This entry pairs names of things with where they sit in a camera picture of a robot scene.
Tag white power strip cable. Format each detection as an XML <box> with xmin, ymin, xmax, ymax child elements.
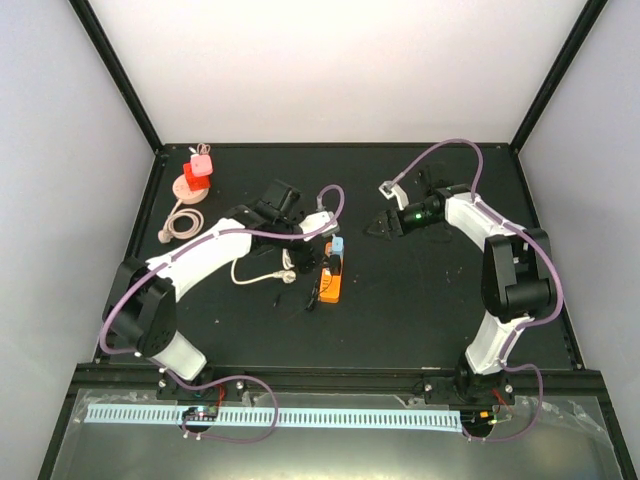
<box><xmin>230</xmin><ymin>245</ymin><xmax>297</xmax><ymax>286</ymax></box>

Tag light blue plug adapter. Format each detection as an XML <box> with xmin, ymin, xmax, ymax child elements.
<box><xmin>330</xmin><ymin>236</ymin><xmax>344</xmax><ymax>257</ymax></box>

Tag orange power strip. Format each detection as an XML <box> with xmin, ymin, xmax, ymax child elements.
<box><xmin>318</xmin><ymin>242</ymin><xmax>344</xmax><ymax>304</ymax></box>

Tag pink round power strip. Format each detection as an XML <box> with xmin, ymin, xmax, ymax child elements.
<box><xmin>157</xmin><ymin>174</ymin><xmax>209</xmax><ymax>244</ymax></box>

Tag pink plug adapter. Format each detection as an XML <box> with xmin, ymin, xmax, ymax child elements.
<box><xmin>190</xmin><ymin>153</ymin><xmax>213</xmax><ymax>177</ymax></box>

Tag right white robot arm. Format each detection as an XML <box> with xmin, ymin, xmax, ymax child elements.
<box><xmin>367</xmin><ymin>181</ymin><xmax>559</xmax><ymax>404</ymax></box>

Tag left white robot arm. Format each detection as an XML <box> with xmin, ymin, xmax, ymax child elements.
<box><xmin>98</xmin><ymin>181</ymin><xmax>340</xmax><ymax>399</ymax></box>

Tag red plug adapter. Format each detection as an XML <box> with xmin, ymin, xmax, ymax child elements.
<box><xmin>183</xmin><ymin>163</ymin><xmax>211</xmax><ymax>191</ymax></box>

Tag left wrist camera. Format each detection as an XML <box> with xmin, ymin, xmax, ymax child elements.
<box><xmin>298</xmin><ymin>211</ymin><xmax>340</xmax><ymax>241</ymax></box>

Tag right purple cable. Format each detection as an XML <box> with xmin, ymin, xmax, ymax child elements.
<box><xmin>389</xmin><ymin>137</ymin><xmax>566</xmax><ymax>444</ymax></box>

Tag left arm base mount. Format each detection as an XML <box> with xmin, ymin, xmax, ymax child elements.
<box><xmin>156</xmin><ymin>367</ymin><xmax>249</xmax><ymax>404</ymax></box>

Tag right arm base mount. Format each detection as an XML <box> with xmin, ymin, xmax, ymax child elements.
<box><xmin>420</xmin><ymin>373</ymin><xmax>515</xmax><ymax>407</ymax></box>

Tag left black frame post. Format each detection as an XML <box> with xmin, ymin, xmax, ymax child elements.
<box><xmin>69</xmin><ymin>0</ymin><xmax>163</xmax><ymax>153</ymax></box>

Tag black frame post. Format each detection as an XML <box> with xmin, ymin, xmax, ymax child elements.
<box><xmin>509</xmin><ymin>0</ymin><xmax>608</xmax><ymax>154</ymax></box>
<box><xmin>69</xmin><ymin>0</ymin><xmax>163</xmax><ymax>153</ymax></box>

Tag light blue cable duct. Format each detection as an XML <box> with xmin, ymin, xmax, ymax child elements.
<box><xmin>84</xmin><ymin>404</ymin><xmax>462</xmax><ymax>433</ymax></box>

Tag right black frame post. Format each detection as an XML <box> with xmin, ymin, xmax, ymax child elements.
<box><xmin>509</xmin><ymin>0</ymin><xmax>608</xmax><ymax>154</ymax></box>

